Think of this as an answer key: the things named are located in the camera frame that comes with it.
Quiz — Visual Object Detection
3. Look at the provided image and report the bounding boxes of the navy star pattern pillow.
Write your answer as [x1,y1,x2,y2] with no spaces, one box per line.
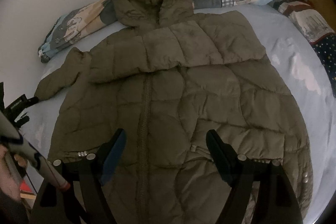
[312,34,336,97]

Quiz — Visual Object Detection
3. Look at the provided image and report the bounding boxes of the person's left hand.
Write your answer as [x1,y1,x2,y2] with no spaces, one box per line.
[0,145,21,202]

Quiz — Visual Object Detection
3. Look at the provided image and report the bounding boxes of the olive green puffer jacket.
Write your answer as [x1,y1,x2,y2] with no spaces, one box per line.
[35,0,313,223]

